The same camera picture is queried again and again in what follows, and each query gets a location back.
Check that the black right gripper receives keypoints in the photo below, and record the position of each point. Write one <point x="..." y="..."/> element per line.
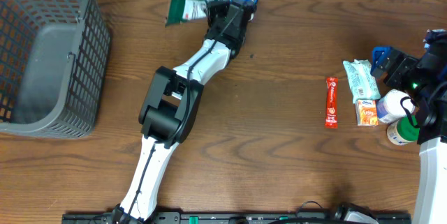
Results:
<point x="407" y="65"/>

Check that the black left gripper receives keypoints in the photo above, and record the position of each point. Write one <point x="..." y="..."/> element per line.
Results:
<point x="214" y="7"/>

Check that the white blue label jar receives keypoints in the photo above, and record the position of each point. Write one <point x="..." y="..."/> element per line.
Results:
<point x="389" y="108"/>

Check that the mint green wipes pack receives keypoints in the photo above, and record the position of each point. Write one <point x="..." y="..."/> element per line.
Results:
<point x="361" y="83"/>

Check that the green white 3M package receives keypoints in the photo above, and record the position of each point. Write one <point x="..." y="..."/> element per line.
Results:
<point x="195" y="6"/>

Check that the orange Kleenex tissue pack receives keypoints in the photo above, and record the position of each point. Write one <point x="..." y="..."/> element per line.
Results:
<point x="366" y="113"/>

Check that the green lid jar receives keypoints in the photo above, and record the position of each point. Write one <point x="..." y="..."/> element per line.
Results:
<point x="402" y="132"/>

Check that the red snack bar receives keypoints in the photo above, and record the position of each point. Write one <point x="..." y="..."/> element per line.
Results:
<point x="331" y="103"/>

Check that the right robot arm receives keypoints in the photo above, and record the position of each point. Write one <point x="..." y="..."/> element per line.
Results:
<point x="431" y="121"/>

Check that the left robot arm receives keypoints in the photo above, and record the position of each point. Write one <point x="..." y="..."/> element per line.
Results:
<point x="170" y="107"/>

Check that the grey plastic mesh basket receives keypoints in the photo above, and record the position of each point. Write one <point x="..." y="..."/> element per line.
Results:
<point x="54" y="55"/>

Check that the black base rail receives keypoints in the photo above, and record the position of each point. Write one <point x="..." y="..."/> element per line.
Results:
<point x="309" y="212"/>

